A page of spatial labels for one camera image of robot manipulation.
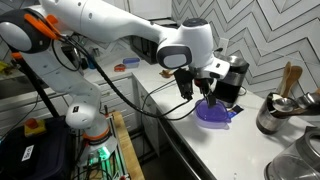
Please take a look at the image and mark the metal utensil holder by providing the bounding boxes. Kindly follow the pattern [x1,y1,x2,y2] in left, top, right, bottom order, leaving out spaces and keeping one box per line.
[255,92,294,136]

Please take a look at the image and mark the red emergency stop button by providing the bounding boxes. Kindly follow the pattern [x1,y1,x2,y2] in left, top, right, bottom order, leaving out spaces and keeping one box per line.
[23,117,47,138]

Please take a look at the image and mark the black coffee grinder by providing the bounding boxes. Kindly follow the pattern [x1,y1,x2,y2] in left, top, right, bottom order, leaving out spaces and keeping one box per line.
[213,55,250,109]

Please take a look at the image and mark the wooden board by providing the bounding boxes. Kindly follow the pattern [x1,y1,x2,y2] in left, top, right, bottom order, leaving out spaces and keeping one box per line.
[111,110,146,180]

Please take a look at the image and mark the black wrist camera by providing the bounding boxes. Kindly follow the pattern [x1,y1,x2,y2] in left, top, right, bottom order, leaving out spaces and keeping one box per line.
[173,68,195,101]

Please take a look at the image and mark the silver dishwasher handle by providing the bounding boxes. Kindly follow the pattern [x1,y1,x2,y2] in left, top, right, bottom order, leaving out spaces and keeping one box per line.
[155,113,201,180]

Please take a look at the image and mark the black stand pole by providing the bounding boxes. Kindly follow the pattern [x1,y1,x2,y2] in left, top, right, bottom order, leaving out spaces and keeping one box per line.
[11,51,61,118]

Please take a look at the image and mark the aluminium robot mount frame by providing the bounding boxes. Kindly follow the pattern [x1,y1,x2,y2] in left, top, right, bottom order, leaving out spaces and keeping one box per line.
[71,106,131,180]

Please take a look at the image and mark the black toaster oven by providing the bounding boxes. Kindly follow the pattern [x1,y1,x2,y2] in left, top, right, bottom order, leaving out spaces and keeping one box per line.
[61,44,84,73]

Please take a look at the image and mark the black control box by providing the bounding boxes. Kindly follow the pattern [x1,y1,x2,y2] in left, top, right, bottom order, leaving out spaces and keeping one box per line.
[0,115,73,180]

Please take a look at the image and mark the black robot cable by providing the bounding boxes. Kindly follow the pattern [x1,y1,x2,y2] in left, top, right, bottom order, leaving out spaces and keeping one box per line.
[49,33,203,121]

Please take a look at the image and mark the small orange object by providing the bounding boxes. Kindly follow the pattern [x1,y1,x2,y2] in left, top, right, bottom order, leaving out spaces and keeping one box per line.
[113,63,127,73]

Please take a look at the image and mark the wooden spoon in holder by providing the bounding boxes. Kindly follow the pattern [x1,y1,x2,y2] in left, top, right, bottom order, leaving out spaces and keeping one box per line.
[283,65,304,98]

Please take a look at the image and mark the shiny metal utensil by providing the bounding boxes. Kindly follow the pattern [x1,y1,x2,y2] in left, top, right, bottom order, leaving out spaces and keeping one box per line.
[297,88,320,109]

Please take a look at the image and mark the blue plastic lid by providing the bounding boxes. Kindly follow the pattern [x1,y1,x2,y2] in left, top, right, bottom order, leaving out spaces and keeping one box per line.
[194,98,232,124]

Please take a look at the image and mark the long black power cord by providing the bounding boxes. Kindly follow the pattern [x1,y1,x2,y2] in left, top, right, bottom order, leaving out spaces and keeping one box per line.
[139,47,224,161]

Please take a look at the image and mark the wooden spatula in holder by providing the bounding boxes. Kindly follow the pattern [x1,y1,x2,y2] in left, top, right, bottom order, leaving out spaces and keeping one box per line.
[278,61,292,96]

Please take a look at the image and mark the metal ladle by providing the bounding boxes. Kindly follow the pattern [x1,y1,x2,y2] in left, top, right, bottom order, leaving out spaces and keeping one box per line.
[271,96,320,120]

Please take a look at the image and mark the container with blue lid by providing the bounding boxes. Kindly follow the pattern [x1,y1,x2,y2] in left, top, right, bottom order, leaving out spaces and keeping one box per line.
[122,57,141,69]

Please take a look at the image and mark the black microwave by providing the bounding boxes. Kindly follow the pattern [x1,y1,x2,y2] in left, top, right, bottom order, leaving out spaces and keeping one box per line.
[129,19,184,65]

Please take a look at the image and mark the white wall outlet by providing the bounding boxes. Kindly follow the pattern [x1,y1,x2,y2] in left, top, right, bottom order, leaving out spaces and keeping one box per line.
[218,37,230,54]

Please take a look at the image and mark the blue bottle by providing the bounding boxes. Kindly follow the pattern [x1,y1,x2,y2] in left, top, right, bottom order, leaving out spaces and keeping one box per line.
[87,54,98,70]

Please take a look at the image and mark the glass blender jar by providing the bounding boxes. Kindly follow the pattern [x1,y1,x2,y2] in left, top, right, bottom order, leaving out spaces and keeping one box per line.
[263,126,320,180]

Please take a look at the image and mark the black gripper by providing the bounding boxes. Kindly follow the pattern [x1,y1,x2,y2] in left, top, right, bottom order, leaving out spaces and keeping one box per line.
[194,77,218,108]

